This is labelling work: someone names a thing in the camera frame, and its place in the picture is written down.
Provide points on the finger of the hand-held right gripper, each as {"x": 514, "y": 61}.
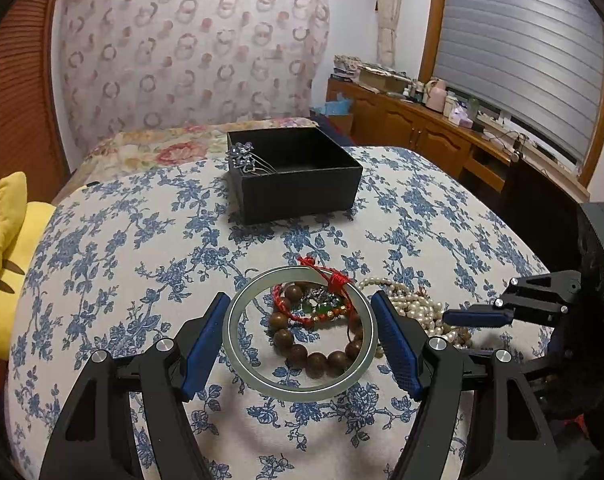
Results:
{"x": 474, "y": 318}

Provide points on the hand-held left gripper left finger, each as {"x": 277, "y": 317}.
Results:
{"x": 204, "y": 345}

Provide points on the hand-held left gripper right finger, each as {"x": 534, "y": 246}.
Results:
{"x": 397, "y": 340}

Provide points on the pale green jade bangle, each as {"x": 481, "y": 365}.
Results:
{"x": 232, "y": 340}

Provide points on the black square box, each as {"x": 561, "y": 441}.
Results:
{"x": 302, "y": 195}

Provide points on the silver flower hairpin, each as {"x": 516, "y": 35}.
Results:
{"x": 242, "y": 154}

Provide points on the blue floral bedsheet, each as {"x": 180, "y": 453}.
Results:
{"x": 132, "y": 260}

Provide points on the pink floral quilt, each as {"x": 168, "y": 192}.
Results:
{"x": 177, "y": 150}

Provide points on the pink tissue pack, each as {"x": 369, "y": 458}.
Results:
{"x": 462, "y": 116}

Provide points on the long wooden cabinet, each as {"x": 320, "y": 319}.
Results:
{"x": 407, "y": 125}

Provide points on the yellow plush toy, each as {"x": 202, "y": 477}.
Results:
{"x": 17, "y": 240}

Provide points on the dark blue cloth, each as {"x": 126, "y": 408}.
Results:
{"x": 332, "y": 127}

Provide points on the pink kettle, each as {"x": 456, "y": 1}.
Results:
{"x": 436, "y": 96}

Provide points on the light blue bag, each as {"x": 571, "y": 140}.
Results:
{"x": 334, "y": 106}

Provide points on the grey window blind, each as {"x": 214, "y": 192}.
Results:
{"x": 522, "y": 50}

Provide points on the cardboard box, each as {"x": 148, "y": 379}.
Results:
{"x": 382, "y": 79}

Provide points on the stack of patterned cloths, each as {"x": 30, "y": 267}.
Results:
{"x": 346, "y": 67}

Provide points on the circle-patterned sheer curtain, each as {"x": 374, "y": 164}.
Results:
{"x": 192, "y": 50}

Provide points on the brown slatted wardrobe door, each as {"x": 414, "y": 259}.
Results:
{"x": 17, "y": 100}

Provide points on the beige window curtain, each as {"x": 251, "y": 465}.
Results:
{"x": 386, "y": 20}

